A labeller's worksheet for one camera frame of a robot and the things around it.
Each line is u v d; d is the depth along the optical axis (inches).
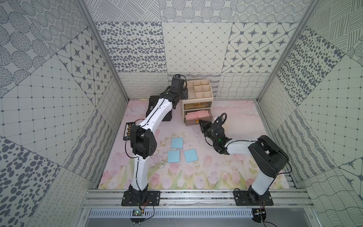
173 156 35.5
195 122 35.9
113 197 30.1
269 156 19.0
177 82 27.1
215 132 27.2
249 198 25.8
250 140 21.8
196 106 35.9
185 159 34.6
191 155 35.7
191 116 37.9
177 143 37.6
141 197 25.5
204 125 32.4
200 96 36.3
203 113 38.5
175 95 25.8
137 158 22.5
